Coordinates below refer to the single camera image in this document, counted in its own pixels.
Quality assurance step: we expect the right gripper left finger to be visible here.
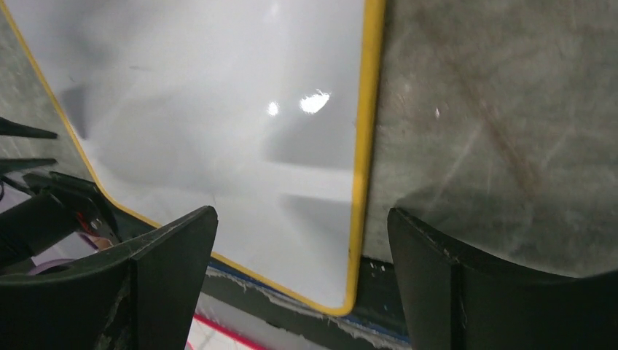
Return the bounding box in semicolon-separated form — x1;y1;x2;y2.
1;206;218;349

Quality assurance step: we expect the black aluminium base frame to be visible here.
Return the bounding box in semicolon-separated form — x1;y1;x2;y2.
200;257;411;349

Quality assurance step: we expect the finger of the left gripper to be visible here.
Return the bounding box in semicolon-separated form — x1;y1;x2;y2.
0;158;57;175
0;117;58;139

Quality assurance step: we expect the red white tray edge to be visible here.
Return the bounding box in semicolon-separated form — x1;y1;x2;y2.
185;314;267;350

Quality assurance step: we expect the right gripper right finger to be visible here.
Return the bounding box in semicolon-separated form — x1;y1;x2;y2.
387;208;617;349

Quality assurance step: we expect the yellow framed whiteboard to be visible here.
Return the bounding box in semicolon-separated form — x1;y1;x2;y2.
1;1;386;316

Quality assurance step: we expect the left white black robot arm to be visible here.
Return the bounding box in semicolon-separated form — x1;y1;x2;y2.
1;157;119;269

